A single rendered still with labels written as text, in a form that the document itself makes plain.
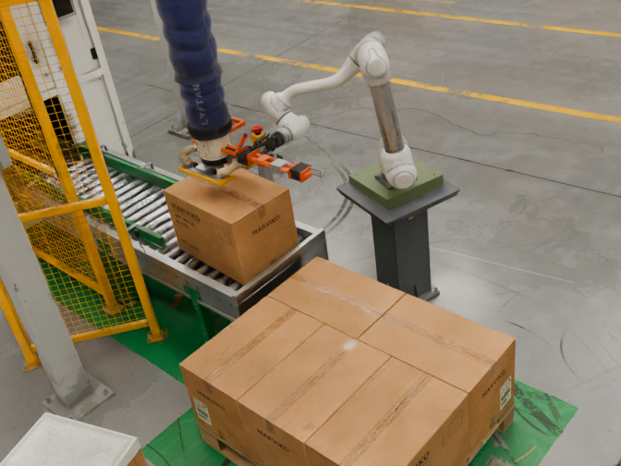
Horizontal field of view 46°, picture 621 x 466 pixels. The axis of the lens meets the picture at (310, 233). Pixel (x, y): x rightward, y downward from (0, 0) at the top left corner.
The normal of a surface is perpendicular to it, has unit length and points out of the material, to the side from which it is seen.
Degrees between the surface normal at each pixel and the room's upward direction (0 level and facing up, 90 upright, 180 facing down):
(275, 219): 90
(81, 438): 0
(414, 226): 90
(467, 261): 0
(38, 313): 90
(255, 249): 90
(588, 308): 0
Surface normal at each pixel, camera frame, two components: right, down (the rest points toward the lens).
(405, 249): 0.51, 0.43
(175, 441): -0.13, -0.82
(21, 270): 0.74, 0.31
